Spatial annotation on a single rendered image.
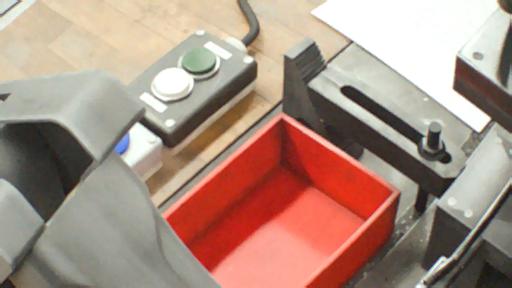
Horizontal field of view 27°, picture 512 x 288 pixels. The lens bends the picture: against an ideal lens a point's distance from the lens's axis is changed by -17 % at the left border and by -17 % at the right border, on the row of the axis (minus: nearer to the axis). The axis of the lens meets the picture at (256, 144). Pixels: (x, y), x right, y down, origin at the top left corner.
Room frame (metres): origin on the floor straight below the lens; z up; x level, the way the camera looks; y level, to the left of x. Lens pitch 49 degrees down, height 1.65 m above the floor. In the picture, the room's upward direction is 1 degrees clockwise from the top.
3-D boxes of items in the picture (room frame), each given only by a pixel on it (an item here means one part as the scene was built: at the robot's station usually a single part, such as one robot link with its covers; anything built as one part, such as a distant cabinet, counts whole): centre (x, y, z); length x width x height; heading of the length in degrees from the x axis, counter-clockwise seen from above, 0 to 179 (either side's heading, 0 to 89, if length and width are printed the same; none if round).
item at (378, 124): (0.61, -0.11, 0.95); 0.15 x 0.03 x 0.10; 50
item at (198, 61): (0.71, 0.05, 0.93); 0.03 x 0.03 x 0.02
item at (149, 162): (0.62, 0.12, 0.90); 0.07 x 0.07 x 0.06; 50
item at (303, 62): (0.65, -0.05, 0.95); 0.06 x 0.03 x 0.09; 50
